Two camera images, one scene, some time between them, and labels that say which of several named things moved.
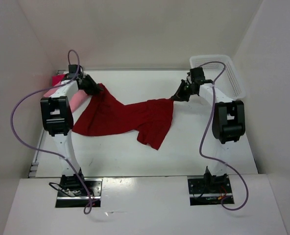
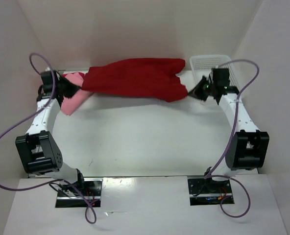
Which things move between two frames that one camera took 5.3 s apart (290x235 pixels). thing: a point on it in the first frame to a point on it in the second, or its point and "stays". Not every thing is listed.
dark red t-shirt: x=105 y=115 to x=154 y=79
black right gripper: x=179 y=95 to x=196 y=91
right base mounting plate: x=201 y=193 stays
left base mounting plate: x=66 y=198 stays
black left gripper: x=94 y=87 to x=73 y=87
